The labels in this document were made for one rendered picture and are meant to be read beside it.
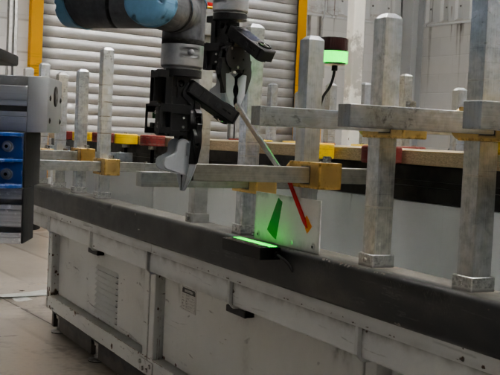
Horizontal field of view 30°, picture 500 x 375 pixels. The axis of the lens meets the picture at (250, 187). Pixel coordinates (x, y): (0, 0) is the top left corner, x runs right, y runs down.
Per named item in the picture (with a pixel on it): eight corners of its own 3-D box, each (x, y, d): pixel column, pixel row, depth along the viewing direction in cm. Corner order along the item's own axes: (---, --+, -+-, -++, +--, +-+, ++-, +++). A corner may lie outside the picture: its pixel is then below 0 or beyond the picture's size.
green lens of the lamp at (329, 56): (327, 61, 179) (327, 49, 179) (311, 62, 184) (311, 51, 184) (353, 63, 182) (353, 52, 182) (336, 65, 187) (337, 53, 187)
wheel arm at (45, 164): (21, 172, 276) (22, 158, 276) (18, 172, 279) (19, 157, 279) (159, 175, 296) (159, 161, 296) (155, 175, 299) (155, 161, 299)
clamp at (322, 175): (318, 190, 173) (319, 162, 173) (283, 184, 185) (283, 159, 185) (344, 190, 176) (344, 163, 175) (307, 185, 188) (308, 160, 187)
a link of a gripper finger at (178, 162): (158, 190, 164) (160, 137, 164) (188, 190, 167) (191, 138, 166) (164, 190, 161) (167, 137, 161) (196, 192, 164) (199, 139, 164)
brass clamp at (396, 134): (399, 138, 150) (400, 107, 150) (353, 137, 162) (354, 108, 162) (429, 140, 153) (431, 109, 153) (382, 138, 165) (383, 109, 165)
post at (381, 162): (371, 296, 159) (386, 11, 156) (360, 292, 162) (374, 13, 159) (388, 295, 160) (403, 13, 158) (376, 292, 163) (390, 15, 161)
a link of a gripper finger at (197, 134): (180, 163, 166) (183, 114, 165) (190, 164, 167) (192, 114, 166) (191, 164, 162) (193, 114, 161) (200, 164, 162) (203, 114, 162)
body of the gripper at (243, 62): (222, 74, 200) (225, 18, 200) (252, 74, 194) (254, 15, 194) (197, 71, 195) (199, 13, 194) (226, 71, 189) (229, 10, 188)
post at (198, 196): (192, 222, 225) (199, 35, 223) (184, 220, 229) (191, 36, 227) (209, 222, 227) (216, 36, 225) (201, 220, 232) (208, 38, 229)
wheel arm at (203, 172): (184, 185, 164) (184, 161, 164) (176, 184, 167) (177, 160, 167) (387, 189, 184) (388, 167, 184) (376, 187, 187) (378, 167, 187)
